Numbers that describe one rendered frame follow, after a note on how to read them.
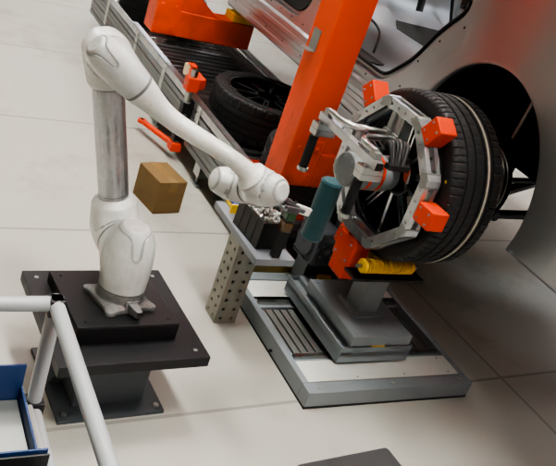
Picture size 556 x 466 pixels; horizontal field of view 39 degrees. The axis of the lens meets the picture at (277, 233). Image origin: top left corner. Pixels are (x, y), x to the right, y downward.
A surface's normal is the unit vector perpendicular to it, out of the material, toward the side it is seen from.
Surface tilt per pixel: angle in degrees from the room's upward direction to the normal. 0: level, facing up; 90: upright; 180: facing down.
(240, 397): 0
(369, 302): 90
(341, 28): 90
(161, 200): 90
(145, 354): 0
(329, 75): 90
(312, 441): 0
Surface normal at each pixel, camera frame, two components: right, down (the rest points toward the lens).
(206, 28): 0.40, 0.54
